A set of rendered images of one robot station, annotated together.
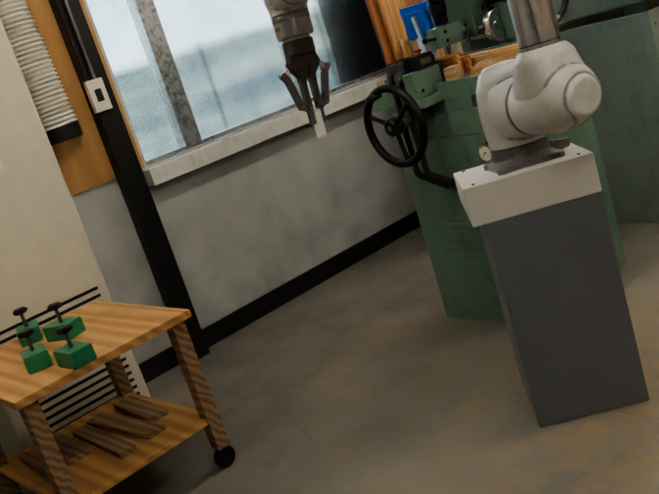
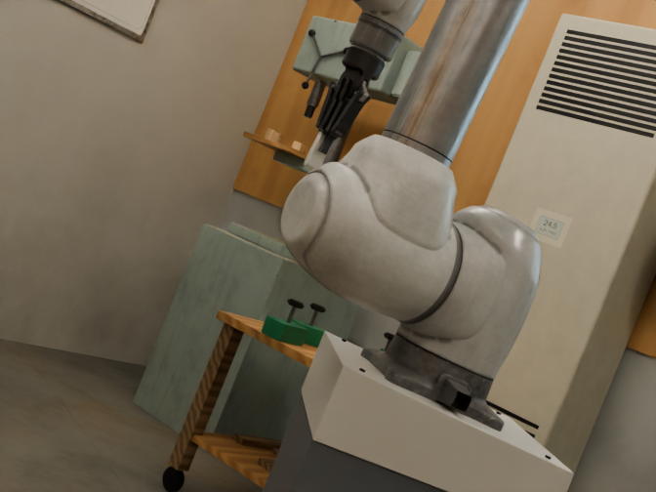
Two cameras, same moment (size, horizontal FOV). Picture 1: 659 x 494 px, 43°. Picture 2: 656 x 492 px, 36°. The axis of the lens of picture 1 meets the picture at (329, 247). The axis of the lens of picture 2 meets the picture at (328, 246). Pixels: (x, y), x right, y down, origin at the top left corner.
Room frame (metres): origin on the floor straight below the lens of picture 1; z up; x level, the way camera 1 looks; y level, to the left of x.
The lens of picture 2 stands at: (1.70, -1.95, 0.86)
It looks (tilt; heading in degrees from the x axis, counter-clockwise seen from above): 1 degrees down; 78
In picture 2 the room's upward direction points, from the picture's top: 22 degrees clockwise
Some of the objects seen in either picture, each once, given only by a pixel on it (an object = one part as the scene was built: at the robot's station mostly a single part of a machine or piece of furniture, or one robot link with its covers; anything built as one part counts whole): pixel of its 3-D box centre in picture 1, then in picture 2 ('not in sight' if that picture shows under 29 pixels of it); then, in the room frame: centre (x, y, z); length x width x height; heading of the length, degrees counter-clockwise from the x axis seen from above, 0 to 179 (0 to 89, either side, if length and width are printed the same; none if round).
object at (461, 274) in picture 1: (513, 204); not in sight; (3.09, -0.71, 0.36); 0.58 x 0.45 x 0.71; 124
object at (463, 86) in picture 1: (434, 89); not in sight; (2.97, -0.52, 0.87); 0.61 x 0.30 x 0.06; 34
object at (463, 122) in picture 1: (486, 102); not in sight; (3.09, -0.71, 0.76); 0.57 x 0.45 x 0.09; 124
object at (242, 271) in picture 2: not in sight; (301, 236); (2.40, 1.73, 0.79); 0.62 x 0.48 x 1.58; 126
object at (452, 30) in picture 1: (449, 36); not in sight; (3.03, -0.63, 1.03); 0.14 x 0.07 x 0.09; 124
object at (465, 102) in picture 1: (449, 99); not in sight; (2.99, -0.56, 0.82); 0.40 x 0.21 x 0.04; 34
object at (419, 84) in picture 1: (414, 84); not in sight; (2.92, -0.45, 0.91); 0.15 x 0.14 x 0.09; 34
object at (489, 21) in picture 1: (495, 24); not in sight; (2.99, -0.79, 1.02); 0.12 x 0.03 x 0.12; 124
